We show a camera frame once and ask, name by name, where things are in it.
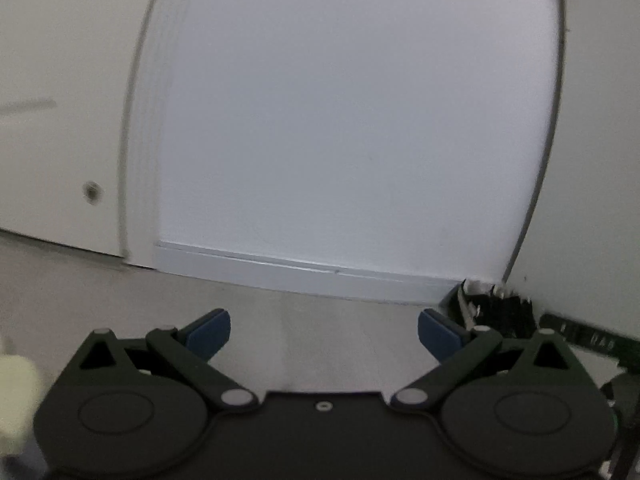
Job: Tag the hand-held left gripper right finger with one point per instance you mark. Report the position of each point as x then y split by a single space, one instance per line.
437 335

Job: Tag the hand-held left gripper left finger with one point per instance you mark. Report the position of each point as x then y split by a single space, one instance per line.
210 332

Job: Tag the pale green slide sandal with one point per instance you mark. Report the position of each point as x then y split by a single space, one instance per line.
17 400

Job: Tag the long white baseboard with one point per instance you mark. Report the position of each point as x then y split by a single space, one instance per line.
300 275

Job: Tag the round metal door lock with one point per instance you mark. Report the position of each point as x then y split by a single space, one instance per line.
92 193

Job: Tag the white door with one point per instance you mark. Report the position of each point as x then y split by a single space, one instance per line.
60 85

